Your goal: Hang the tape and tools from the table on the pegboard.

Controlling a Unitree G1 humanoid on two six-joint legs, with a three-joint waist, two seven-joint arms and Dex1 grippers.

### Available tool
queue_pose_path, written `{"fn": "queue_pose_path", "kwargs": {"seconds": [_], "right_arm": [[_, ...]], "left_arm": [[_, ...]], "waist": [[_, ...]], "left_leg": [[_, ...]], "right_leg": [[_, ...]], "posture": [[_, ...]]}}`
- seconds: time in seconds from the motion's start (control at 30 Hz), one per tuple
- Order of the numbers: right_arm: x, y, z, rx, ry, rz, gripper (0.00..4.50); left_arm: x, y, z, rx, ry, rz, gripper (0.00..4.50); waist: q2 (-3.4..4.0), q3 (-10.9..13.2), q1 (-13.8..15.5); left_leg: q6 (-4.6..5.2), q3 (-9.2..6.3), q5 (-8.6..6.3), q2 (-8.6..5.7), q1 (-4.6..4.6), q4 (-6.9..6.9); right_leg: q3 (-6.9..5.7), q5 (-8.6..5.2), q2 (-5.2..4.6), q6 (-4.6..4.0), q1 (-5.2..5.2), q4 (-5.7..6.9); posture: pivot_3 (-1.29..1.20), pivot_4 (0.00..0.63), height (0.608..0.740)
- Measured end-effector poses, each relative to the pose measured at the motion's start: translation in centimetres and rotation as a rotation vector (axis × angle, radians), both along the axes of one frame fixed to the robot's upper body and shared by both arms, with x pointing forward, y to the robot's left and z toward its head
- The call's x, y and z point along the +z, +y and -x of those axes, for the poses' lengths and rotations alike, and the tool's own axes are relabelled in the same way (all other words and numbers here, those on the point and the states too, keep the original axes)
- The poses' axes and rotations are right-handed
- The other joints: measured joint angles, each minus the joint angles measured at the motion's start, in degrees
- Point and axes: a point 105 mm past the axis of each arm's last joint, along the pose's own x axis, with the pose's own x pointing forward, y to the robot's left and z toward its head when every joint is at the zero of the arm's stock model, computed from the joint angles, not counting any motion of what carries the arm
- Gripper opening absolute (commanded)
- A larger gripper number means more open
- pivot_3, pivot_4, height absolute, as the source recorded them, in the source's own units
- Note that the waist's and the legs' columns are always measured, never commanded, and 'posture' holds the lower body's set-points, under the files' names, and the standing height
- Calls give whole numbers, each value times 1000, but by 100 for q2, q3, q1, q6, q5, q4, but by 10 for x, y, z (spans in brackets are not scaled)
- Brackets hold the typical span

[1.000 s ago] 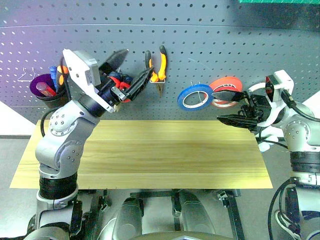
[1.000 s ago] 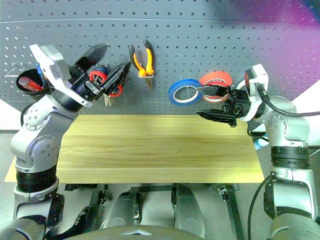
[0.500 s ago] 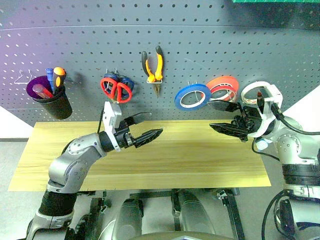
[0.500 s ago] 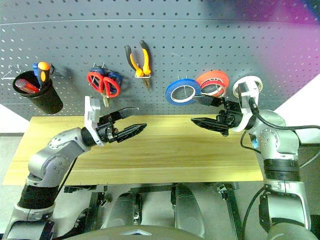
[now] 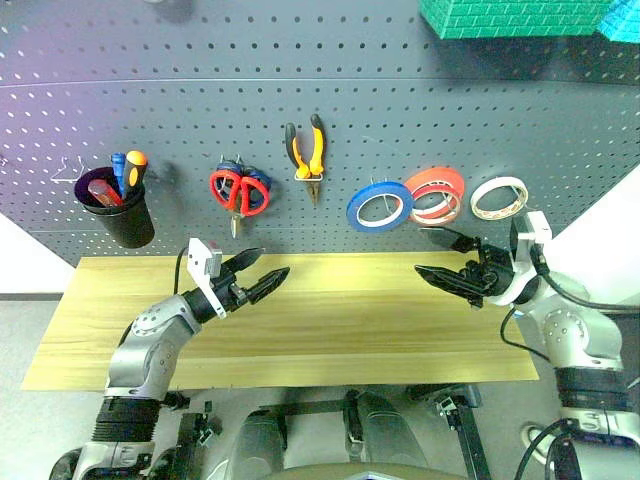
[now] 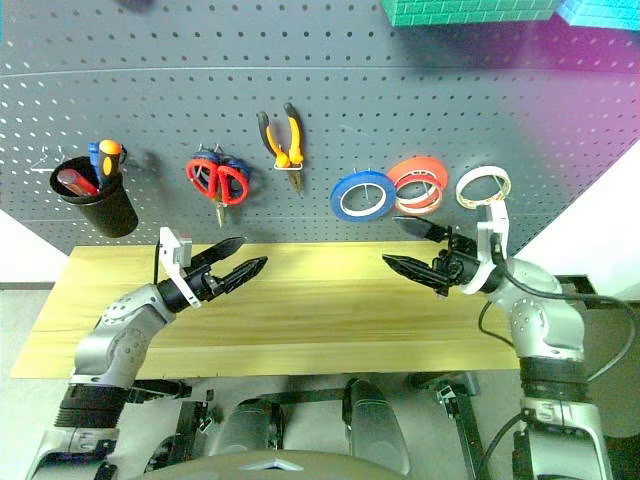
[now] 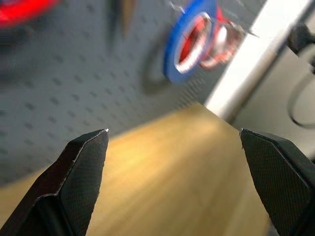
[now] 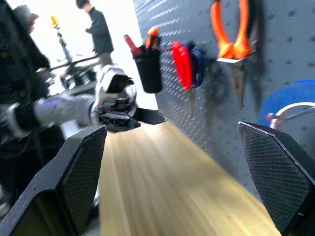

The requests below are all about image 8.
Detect red handled scissors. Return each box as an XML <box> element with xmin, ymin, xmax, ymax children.
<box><xmin>171</xmin><ymin>41</ymin><xmax>196</xmax><ymax>119</ymax></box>

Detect orange and black handled screwdriver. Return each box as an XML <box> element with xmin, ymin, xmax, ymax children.
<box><xmin>145</xmin><ymin>26</ymin><xmax>161</xmax><ymax>51</ymax></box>

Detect double prong metal hook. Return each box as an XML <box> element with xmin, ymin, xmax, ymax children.
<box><xmin>266</xmin><ymin>107</ymin><xmax>315</xmax><ymax>131</ymax></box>

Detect person in black jacket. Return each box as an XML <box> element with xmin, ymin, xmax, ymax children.
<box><xmin>0</xmin><ymin>0</ymin><xmax>51</xmax><ymax>104</ymax></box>

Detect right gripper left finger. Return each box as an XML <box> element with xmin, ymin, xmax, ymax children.
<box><xmin>0</xmin><ymin>125</ymin><xmax>108</xmax><ymax>236</ymax></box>

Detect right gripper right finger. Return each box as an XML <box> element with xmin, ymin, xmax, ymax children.
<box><xmin>237</xmin><ymin>121</ymin><xmax>315</xmax><ymax>236</ymax></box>

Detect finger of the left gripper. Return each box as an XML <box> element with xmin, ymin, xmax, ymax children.
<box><xmin>135</xmin><ymin>108</ymin><xmax>166</xmax><ymax>125</ymax></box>
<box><xmin>99</xmin><ymin>118</ymin><xmax>142</xmax><ymax>134</ymax></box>

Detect blue tape roll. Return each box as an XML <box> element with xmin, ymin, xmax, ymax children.
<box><xmin>257</xmin><ymin>79</ymin><xmax>315</xmax><ymax>129</ymax></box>

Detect blue handled scissors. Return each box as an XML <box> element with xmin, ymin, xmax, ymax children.
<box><xmin>186</xmin><ymin>40</ymin><xmax>207</xmax><ymax>89</ymax></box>

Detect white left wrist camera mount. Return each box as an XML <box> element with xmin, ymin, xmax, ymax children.
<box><xmin>94</xmin><ymin>64</ymin><xmax>138</xmax><ymax>112</ymax></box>

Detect red handled screwdriver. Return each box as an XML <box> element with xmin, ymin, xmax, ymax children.
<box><xmin>123</xmin><ymin>34</ymin><xmax>143</xmax><ymax>57</ymax></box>

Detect standing person in dark clothes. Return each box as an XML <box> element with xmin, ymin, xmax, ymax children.
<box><xmin>75</xmin><ymin>0</ymin><xmax>115</xmax><ymax>67</ymax></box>

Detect grey pegboard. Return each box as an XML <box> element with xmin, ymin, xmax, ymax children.
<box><xmin>133</xmin><ymin>0</ymin><xmax>315</xmax><ymax>205</ymax></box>

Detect tripod with yellow top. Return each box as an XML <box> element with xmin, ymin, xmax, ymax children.
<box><xmin>51</xmin><ymin>15</ymin><xmax>73</xmax><ymax>62</ymax></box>

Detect orange and black needle-nose pliers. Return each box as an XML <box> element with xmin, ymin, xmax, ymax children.
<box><xmin>210</xmin><ymin>0</ymin><xmax>258</xmax><ymax>112</ymax></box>

